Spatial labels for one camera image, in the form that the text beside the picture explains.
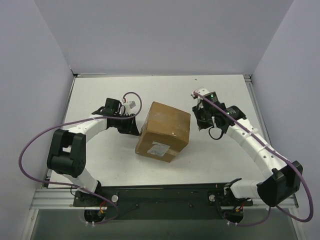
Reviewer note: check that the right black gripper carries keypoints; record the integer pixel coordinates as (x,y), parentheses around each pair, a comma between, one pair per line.
(201,118)

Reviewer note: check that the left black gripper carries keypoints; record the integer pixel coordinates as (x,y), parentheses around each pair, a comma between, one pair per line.
(127,123)

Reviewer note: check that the brown cardboard express box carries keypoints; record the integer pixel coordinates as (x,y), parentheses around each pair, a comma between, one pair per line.
(165,133)

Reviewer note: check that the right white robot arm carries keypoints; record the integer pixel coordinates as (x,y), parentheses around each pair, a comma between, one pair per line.
(280,179)

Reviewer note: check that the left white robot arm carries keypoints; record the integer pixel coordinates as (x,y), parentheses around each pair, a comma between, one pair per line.
(67,153)

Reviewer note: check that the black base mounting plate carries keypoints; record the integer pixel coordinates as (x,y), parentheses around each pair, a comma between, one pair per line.
(161,211)

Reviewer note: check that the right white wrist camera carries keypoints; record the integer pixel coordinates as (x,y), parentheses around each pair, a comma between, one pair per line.
(200,91)

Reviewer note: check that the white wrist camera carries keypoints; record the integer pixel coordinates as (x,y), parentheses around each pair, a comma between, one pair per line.
(126,107)
(200,91)

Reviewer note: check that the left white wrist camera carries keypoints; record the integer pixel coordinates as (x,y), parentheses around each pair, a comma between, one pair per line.
(126,107)

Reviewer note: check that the aluminium frame rail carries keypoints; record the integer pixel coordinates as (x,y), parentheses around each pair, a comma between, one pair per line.
(191,194)

